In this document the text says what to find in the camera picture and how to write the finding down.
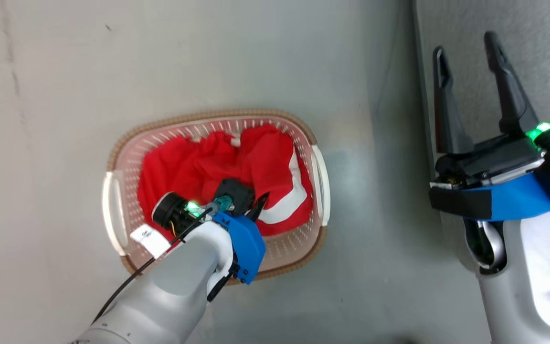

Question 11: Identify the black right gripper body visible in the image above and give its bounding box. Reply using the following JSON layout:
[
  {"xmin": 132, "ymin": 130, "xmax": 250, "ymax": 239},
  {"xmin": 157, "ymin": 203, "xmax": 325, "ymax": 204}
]
[{"xmin": 435, "ymin": 122, "xmax": 550, "ymax": 190}]

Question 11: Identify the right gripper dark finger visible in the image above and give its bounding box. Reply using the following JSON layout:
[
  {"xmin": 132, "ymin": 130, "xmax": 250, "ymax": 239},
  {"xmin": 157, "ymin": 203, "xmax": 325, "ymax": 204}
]
[
  {"xmin": 484, "ymin": 31, "xmax": 539, "ymax": 134},
  {"xmin": 433, "ymin": 46, "xmax": 475, "ymax": 154}
]

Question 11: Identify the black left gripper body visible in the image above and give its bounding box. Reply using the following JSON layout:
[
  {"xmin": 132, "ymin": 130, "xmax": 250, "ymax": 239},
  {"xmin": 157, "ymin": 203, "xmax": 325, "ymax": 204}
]
[{"xmin": 152, "ymin": 191, "xmax": 213, "ymax": 235}]

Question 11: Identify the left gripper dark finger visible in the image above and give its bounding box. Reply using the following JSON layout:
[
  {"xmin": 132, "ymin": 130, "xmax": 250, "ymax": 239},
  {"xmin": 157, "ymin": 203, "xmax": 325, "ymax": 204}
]
[{"xmin": 246, "ymin": 192, "xmax": 270, "ymax": 221}]

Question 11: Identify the red white clothing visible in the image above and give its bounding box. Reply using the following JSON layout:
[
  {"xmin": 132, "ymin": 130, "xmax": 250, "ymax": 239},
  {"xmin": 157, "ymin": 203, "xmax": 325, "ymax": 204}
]
[{"xmin": 137, "ymin": 124, "xmax": 314, "ymax": 240}]

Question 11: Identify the white perforated laundry basket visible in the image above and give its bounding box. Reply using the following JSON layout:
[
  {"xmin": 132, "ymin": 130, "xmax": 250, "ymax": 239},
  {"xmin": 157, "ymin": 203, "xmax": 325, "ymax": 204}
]
[{"xmin": 102, "ymin": 109, "xmax": 331, "ymax": 286}]

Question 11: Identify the white printed paper label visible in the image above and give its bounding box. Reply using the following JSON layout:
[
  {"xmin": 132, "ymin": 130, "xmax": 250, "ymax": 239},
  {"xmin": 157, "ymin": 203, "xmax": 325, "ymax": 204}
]
[{"xmin": 130, "ymin": 223, "xmax": 171, "ymax": 259}]

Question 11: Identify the blue left camera mount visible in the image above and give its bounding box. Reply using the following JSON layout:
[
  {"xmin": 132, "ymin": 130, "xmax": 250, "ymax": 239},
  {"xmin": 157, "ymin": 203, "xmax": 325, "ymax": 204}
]
[{"xmin": 212, "ymin": 211, "xmax": 266, "ymax": 286}]

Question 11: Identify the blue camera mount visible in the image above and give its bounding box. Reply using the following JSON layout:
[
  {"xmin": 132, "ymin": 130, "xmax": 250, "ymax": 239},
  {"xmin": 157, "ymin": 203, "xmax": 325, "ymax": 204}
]
[
  {"xmin": 212, "ymin": 211, "xmax": 266, "ymax": 286},
  {"xmin": 466, "ymin": 171, "xmax": 550, "ymax": 222}
]

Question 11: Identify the black cable with teal plug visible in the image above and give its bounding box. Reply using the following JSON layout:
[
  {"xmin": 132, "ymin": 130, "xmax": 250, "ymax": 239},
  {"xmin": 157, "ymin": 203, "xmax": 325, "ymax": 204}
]
[{"xmin": 91, "ymin": 195, "xmax": 235, "ymax": 325}]

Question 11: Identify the blue right camera mount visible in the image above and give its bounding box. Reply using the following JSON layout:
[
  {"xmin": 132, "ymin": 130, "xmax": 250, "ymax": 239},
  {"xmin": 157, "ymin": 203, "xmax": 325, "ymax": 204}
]
[{"xmin": 466, "ymin": 171, "xmax": 550, "ymax": 222}]

